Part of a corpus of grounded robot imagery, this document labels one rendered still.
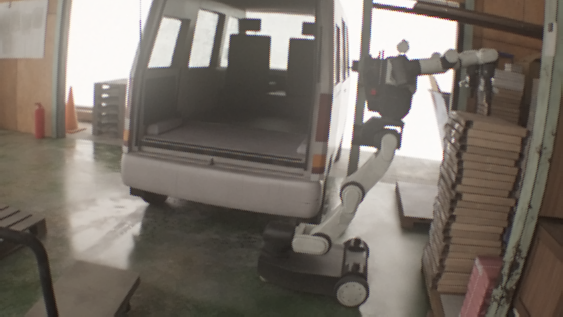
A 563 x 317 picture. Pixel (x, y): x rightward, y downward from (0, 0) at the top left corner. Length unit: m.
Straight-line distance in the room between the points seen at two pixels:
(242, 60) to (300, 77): 0.65
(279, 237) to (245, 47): 2.68
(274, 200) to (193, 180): 0.55
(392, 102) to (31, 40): 5.44
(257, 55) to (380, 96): 2.62
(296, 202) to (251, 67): 2.26
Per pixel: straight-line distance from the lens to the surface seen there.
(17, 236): 1.34
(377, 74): 2.22
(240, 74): 4.74
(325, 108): 2.71
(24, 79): 6.73
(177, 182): 2.93
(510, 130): 2.32
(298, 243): 2.45
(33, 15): 6.61
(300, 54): 4.58
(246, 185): 2.77
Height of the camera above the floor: 1.31
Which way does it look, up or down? 13 degrees down
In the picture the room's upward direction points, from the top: 5 degrees clockwise
